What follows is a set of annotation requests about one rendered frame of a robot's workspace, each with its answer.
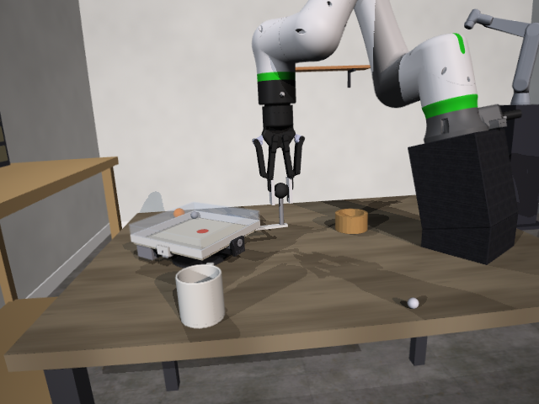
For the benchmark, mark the white ball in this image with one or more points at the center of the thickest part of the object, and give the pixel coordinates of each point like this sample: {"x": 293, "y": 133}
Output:
{"x": 413, "y": 303}

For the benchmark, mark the white cup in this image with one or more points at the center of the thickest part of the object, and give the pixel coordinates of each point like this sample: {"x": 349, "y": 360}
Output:
{"x": 200, "y": 304}

